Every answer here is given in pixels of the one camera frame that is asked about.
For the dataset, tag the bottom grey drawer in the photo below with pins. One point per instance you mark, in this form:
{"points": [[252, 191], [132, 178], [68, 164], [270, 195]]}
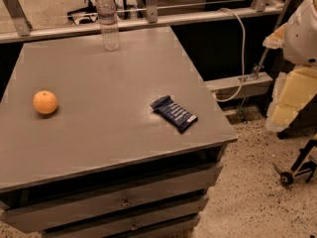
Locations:
{"points": [[163, 229]]}

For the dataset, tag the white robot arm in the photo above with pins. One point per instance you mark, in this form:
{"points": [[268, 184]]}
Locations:
{"points": [[298, 36]]}

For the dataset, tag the grey metal ledge block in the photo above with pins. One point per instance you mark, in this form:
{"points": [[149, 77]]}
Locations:
{"points": [[237, 87]]}

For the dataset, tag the orange fruit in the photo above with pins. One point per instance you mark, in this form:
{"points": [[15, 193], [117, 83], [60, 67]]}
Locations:
{"points": [[45, 102]]}

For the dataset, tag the middle grey drawer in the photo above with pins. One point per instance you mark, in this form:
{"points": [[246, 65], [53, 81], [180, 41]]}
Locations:
{"points": [[134, 221]]}

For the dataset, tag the top grey drawer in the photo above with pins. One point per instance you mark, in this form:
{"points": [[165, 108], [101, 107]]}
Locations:
{"points": [[111, 198]]}

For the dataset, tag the grey drawer cabinet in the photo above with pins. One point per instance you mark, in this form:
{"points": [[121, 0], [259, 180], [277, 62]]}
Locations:
{"points": [[104, 131]]}

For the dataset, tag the blue rxbar blueberry wrapper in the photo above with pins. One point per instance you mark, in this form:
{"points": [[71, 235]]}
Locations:
{"points": [[174, 113]]}

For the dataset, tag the clear plastic water bottle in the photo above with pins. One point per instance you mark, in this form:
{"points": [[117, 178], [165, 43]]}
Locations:
{"points": [[107, 17]]}

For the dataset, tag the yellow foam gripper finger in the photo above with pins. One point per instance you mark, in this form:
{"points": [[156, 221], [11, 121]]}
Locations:
{"points": [[291, 93]]}

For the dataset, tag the metal frame rail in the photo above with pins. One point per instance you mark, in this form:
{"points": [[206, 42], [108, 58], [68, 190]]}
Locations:
{"points": [[24, 32]]}

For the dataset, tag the grey drawer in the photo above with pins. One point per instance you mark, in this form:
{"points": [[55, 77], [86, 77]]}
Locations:
{"points": [[134, 221], [163, 229], [111, 198]]}

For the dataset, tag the black wheeled cart base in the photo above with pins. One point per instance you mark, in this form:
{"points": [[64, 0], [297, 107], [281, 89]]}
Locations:
{"points": [[305, 164]]}

